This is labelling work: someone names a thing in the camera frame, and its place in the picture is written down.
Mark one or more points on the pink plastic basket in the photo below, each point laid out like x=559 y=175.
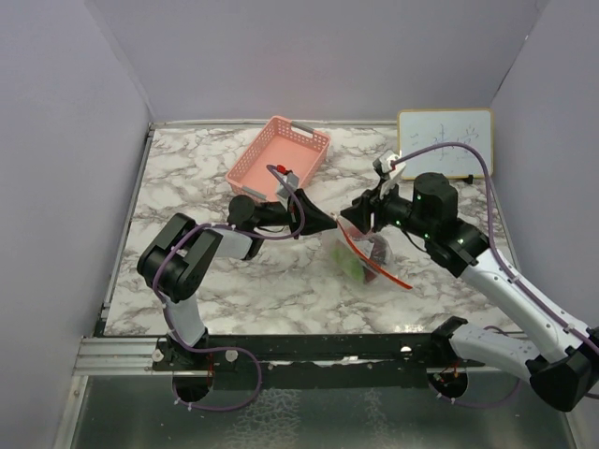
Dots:
x=281 y=142

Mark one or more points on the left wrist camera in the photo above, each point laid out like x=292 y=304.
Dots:
x=288 y=183

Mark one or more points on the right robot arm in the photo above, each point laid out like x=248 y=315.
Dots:
x=559 y=360

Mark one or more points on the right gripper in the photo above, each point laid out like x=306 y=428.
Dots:
x=371 y=202

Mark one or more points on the green fake grapes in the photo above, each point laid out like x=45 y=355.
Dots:
x=347 y=261

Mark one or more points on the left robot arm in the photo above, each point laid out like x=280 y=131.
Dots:
x=177 y=260

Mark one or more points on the clear zip top bag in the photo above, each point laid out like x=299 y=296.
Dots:
x=364 y=258

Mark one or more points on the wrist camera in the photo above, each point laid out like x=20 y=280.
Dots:
x=389 y=169
x=288 y=183

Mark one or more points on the red fake fruit bunch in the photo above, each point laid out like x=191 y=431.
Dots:
x=376 y=249

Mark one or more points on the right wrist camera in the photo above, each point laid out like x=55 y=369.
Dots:
x=389 y=169

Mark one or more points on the small whiteboard yellow frame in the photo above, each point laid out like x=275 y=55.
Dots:
x=421 y=128

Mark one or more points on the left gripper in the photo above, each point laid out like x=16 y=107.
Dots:
x=315 y=220

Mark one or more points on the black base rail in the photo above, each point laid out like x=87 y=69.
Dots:
x=241 y=362

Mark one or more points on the aluminium frame rail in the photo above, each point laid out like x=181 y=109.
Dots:
x=115 y=357

